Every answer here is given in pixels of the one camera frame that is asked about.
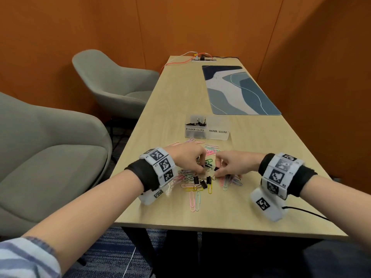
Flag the person's right hand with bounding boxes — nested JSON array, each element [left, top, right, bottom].
[[214, 149, 267, 178]]

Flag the person's left hand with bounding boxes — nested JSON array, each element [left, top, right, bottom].
[[163, 142, 207, 175]]

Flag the pile of colourful paper clips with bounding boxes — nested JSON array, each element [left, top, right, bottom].
[[167, 138, 244, 212]]

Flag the pile of black binder clips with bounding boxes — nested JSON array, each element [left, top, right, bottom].
[[192, 160, 232, 190]]

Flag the clear two-compartment labelled box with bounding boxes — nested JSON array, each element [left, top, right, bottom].
[[185, 115, 208, 139], [205, 116, 232, 141]]

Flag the cluster of black binder clips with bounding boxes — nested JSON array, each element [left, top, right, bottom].
[[186, 116, 207, 127]]

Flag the person's right forearm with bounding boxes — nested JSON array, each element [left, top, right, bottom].
[[300, 175, 371, 241]]

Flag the person's left forearm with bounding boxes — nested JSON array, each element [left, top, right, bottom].
[[23, 170, 145, 275]]

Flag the black left wristband marker tiles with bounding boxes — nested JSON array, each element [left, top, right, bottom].
[[124, 147, 178, 192]]

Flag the black wristband marker tiles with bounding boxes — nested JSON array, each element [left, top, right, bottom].
[[124, 147, 178, 192], [258, 153, 318, 200]]

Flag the black right wristband marker tiles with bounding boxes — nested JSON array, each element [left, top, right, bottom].
[[258, 153, 318, 200]]

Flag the blue patterned desk mat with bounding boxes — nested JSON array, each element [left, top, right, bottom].
[[201, 65, 282, 116]]

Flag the silver table power socket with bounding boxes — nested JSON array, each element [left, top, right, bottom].
[[191, 54, 217, 62]]

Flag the small grey armchair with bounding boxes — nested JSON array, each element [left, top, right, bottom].
[[72, 49, 160, 119]]

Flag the large grey armchair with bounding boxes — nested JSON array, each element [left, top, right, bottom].
[[0, 92, 113, 238]]

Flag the striped shirt sleeve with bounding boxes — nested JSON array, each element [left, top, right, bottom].
[[0, 236, 62, 278]]

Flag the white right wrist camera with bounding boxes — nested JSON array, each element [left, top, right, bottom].
[[250, 186, 289, 223]]

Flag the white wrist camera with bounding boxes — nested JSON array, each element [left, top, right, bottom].
[[138, 185, 167, 206], [250, 186, 289, 223]]

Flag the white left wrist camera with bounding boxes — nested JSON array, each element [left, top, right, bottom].
[[138, 185, 167, 206]]

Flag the black right camera cable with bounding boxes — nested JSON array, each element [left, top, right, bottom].
[[281, 206, 332, 223]]

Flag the orange cable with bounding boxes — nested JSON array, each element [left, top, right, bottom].
[[159, 51, 214, 74]]

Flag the thin white floor cable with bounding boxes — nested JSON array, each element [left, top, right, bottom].
[[121, 246, 137, 278]]

